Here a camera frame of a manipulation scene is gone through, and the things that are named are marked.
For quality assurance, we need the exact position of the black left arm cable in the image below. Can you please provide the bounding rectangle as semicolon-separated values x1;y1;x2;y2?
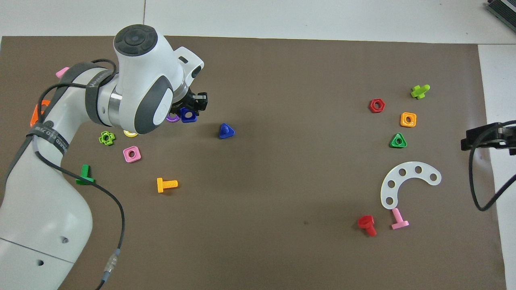
30;58;125;290

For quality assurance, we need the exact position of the brown table mat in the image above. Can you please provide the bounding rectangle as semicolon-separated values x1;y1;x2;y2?
0;35;506;290

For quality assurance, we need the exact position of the dark green plastic bolt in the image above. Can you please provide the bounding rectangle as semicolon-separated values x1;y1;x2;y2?
76;164;95;186

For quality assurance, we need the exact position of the green triangle nut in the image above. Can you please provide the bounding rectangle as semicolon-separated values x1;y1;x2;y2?
389;133;408;149

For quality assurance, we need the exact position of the black ribbed device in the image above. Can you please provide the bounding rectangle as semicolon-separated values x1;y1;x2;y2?
486;0;516;23

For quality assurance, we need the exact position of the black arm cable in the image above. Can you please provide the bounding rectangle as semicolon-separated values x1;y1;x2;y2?
468;121;516;212
30;58;125;290

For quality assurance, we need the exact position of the orange plastic bolt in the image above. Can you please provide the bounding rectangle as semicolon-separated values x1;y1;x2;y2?
157;178;178;193

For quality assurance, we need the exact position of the pink square nut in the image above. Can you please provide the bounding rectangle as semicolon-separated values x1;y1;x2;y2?
123;146;142;163

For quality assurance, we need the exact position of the blue square nut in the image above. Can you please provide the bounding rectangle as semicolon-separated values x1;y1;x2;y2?
179;107;198;123

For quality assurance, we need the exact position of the red plastic bolt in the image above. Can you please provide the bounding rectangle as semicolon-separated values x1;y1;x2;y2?
358;215;377;237

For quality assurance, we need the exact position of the white curved five-hole plate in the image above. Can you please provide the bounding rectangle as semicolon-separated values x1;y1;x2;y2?
380;162;442;210

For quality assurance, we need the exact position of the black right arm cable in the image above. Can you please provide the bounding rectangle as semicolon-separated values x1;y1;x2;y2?
468;121;516;212

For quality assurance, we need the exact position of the orange heart-shaped plate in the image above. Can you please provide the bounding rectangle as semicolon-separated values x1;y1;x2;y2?
30;100;51;127

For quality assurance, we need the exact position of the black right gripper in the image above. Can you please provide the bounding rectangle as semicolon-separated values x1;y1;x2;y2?
461;121;516;156

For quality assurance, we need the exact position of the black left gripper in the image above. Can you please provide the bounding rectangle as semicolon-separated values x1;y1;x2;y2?
169;89;208;115

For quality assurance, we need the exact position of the lime green cross bolt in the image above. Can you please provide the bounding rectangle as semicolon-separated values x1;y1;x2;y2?
410;84;431;99

